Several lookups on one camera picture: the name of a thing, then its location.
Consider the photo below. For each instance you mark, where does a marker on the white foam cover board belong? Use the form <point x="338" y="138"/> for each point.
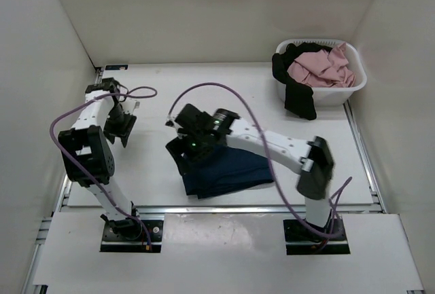
<point x="227" y="254"/>

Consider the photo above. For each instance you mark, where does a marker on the white laundry basket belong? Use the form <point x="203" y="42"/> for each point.
<point x="329" y="97"/>

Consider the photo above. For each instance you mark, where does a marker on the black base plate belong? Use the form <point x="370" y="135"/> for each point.
<point x="300" y="241"/>
<point x="154" y="231"/>

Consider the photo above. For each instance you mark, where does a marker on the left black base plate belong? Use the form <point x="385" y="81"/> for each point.
<point x="154" y="231"/>

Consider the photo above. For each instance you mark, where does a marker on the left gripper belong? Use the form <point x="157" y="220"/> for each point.
<point x="111" y="132"/>

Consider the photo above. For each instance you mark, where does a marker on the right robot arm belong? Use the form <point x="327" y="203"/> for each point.
<point x="310" y="160"/>

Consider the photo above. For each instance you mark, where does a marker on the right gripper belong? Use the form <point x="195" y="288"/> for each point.
<point x="177" y="149"/>

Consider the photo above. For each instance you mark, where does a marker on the dark label sticker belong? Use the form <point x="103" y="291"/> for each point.
<point x="116" y="67"/>

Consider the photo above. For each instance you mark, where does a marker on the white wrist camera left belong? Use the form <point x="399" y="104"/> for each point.
<point x="130" y="105"/>

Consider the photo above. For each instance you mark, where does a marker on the dark blue denim trousers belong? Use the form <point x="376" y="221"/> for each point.
<point x="225" y="171"/>

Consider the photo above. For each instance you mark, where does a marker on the black garment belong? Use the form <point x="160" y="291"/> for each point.
<point x="298" y="97"/>

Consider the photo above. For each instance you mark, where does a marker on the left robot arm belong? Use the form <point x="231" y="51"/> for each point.
<point x="88" y="145"/>

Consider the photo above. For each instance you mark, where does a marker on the pink garment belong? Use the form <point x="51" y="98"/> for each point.
<point x="323" y="68"/>

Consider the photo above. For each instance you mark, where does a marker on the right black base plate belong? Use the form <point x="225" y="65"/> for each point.
<point x="300" y="241"/>

